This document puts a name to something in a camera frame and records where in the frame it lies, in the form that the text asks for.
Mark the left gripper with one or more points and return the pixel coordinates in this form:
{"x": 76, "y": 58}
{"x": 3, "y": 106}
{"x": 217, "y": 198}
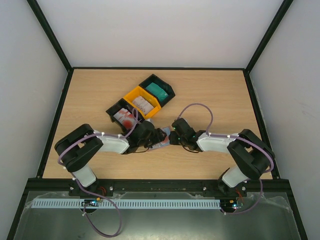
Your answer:
{"x": 158, "y": 136}

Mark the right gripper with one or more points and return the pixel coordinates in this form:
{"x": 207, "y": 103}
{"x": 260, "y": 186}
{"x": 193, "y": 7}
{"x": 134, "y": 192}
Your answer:
{"x": 173, "y": 137}

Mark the white pink card stack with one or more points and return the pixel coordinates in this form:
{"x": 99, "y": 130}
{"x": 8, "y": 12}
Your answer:
{"x": 143, "y": 105}

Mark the black bin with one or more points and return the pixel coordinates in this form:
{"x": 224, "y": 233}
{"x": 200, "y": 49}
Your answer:
{"x": 164, "y": 85}
{"x": 122, "y": 103}

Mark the yellow bin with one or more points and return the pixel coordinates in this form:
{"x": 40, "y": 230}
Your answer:
{"x": 129, "y": 97}

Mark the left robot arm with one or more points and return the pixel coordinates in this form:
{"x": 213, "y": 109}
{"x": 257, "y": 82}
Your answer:
{"x": 76, "y": 149}

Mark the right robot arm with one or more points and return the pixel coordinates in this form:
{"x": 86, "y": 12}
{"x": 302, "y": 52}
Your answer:
{"x": 250, "y": 154}

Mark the red white card stack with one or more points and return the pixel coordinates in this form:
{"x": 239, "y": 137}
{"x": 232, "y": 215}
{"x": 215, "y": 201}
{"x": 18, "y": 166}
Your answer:
{"x": 125, "y": 118}

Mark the teal card stack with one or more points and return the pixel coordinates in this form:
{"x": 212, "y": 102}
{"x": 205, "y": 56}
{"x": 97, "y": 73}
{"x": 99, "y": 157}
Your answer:
{"x": 157, "y": 91}

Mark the grey slotted cable duct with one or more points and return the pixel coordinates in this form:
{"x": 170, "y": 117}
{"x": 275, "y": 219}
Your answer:
{"x": 190, "y": 204}

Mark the black enclosure frame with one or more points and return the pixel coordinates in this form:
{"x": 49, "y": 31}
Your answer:
{"x": 276, "y": 184}

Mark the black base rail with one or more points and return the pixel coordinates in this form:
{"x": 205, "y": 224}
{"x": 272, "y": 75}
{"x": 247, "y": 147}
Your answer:
{"x": 206, "y": 188}

